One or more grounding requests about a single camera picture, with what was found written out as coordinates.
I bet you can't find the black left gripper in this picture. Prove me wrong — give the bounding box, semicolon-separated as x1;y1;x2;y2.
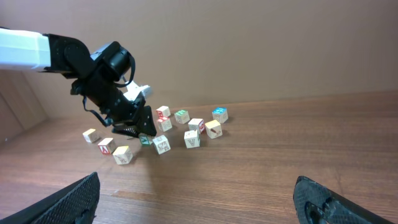
70;42;157;138

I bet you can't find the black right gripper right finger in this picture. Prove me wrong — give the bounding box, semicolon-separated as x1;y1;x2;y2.
293;175;392;224

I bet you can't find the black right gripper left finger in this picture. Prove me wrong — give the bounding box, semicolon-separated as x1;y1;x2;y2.
1;172;100;224

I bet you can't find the green V block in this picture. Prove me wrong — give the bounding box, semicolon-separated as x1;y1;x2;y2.
139;133;153;146

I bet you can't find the red I block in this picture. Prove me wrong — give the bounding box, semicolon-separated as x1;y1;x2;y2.
157;116;172;132

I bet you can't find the yellow S block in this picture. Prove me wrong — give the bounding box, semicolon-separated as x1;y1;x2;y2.
113;146;133;165

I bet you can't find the red A block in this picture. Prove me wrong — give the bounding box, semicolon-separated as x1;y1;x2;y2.
98;138;117;155

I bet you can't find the red shell block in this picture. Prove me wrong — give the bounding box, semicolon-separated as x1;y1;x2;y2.
188;118;205;134

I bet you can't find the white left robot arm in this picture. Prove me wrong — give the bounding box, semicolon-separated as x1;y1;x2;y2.
1;28;157;138

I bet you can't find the green N block number 8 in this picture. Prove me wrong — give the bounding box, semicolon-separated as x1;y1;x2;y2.
153;135;171;154

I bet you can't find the red M block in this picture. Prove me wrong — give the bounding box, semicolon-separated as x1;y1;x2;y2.
156;106;171;118

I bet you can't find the green N top block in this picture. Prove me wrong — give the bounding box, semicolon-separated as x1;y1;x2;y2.
174;110;190;124

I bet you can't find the yellow-top block number 3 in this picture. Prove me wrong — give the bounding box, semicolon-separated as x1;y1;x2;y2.
83;128;101;143

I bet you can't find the yellow W block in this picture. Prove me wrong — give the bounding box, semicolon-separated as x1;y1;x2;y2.
184;130;200;149

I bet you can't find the yellow-top block right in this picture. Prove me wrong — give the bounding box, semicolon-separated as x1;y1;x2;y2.
205;120;223;139

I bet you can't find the blue-top block right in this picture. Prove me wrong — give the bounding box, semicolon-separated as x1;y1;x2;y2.
212;107;228;123

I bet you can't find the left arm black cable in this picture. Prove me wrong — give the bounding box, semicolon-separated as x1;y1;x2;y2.
81;52;137;128

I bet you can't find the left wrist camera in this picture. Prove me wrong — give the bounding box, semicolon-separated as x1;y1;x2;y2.
124;81;152;101

